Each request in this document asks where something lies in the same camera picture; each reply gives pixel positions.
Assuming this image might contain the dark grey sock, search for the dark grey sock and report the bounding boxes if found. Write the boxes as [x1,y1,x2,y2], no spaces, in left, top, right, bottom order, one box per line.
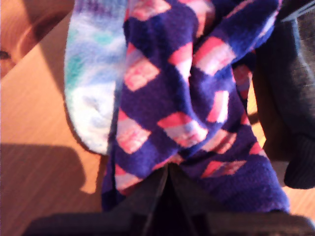
[253,0,315,190]

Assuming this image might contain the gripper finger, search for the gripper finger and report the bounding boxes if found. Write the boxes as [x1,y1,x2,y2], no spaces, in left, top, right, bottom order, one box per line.
[108,164,172,236]
[169,164,218,236]

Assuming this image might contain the pastel tie-dye sock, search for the pastel tie-dye sock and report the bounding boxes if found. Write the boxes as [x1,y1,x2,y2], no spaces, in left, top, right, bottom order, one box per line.
[64,0,128,155]

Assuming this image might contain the purple sock with pink squares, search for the purple sock with pink squares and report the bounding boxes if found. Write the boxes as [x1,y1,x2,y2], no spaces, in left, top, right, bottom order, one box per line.
[100,0,290,213]

